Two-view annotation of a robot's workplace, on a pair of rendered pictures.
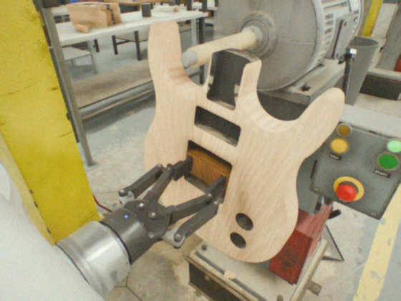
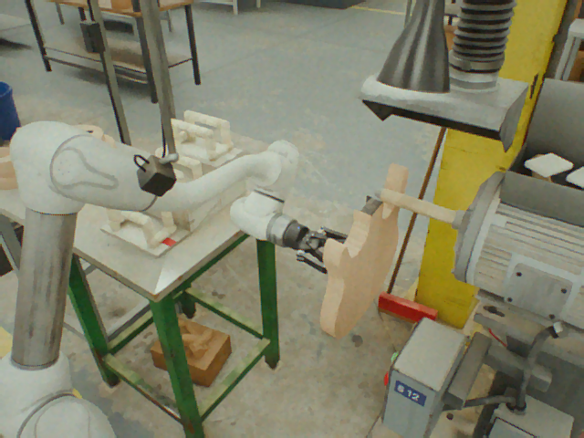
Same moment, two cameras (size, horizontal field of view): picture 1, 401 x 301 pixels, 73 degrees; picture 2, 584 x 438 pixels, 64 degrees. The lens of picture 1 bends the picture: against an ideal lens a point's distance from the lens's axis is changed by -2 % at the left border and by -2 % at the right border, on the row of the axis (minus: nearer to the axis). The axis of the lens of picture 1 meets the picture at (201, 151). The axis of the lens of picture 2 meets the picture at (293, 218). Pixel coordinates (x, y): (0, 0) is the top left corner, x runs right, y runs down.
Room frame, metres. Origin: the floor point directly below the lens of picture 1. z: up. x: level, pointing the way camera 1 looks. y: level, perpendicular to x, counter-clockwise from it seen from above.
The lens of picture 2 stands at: (0.19, -0.93, 1.87)
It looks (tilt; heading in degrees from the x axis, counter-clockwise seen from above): 36 degrees down; 87
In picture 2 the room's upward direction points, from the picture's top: 1 degrees counter-clockwise
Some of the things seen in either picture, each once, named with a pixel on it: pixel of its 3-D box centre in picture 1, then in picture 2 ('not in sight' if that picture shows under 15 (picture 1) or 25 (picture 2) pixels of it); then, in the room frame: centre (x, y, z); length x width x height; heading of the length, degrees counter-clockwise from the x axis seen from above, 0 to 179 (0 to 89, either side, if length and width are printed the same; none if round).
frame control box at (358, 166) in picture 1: (352, 153); (455, 396); (0.55, -0.37, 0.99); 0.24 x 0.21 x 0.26; 141
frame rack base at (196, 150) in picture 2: not in sight; (203, 170); (-0.06, 0.58, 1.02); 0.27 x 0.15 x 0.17; 145
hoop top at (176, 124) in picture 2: not in sight; (190, 128); (-0.08, 0.56, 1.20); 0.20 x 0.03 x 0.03; 144
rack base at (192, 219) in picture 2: not in sight; (175, 199); (-0.15, 0.46, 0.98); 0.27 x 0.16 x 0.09; 145
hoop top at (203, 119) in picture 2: not in sight; (206, 119); (-0.03, 0.62, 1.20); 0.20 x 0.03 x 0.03; 144
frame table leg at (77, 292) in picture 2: not in sight; (86, 316); (-0.59, 0.43, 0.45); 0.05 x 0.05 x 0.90; 51
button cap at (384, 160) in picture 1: (388, 160); not in sight; (0.42, -0.36, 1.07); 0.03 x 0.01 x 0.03; 51
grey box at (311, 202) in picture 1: (329, 137); (534, 416); (0.73, -0.40, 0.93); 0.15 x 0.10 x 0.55; 141
